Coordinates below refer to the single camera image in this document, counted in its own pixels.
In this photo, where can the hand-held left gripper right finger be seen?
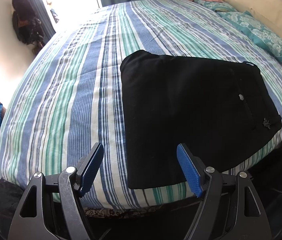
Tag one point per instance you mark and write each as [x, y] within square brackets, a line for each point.
[188, 170]

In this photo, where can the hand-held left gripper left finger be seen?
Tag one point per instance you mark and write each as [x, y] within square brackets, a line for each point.
[91, 170]

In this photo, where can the black pants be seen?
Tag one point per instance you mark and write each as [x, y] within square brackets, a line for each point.
[181, 105]

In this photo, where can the patterned bed skirt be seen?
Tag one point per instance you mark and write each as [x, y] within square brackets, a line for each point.
[106, 211]

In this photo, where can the striped blue green bedspread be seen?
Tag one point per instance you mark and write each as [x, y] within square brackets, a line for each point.
[68, 105]

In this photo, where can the dark cloth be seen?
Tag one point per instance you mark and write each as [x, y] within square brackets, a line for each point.
[5, 200]

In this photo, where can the teal floral pillow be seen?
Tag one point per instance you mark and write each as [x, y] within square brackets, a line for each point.
[263, 35]
[211, 5]

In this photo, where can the cream padded headboard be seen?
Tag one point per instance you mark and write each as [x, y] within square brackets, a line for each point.
[261, 0]

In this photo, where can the dark hanging bag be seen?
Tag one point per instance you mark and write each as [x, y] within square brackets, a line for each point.
[23, 17]

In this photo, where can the bright window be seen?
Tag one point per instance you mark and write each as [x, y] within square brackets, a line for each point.
[68, 0]

